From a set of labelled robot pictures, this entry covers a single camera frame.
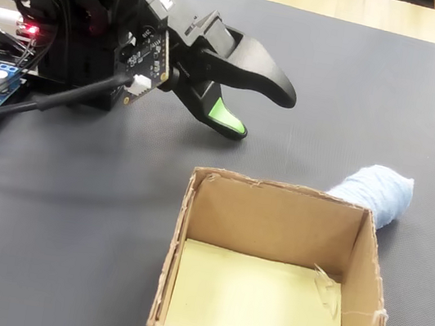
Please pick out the black camera circuit board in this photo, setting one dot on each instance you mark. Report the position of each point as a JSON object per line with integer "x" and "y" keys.
{"x": 149, "y": 59}

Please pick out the open cardboard box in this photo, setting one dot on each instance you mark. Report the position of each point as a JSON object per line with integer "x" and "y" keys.
{"x": 367, "y": 277}

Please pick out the blue yarn block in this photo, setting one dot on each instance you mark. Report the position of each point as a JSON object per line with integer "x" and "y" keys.
{"x": 378, "y": 190}

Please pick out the yellow paper sheet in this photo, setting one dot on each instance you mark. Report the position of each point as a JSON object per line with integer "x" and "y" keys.
{"x": 245, "y": 300}

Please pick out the clear tape scrap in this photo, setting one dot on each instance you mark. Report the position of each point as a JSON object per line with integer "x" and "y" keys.
{"x": 327, "y": 290}

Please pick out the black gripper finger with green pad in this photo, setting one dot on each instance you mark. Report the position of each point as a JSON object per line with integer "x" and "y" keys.
{"x": 253, "y": 67}
{"x": 204, "y": 105}

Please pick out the dark grey table mat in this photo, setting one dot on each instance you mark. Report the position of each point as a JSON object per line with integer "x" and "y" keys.
{"x": 66, "y": 230}

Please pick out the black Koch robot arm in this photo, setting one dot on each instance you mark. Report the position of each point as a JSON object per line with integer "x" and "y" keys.
{"x": 77, "y": 29}

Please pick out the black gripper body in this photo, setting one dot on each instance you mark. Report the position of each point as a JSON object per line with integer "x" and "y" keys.
{"x": 180, "y": 16}

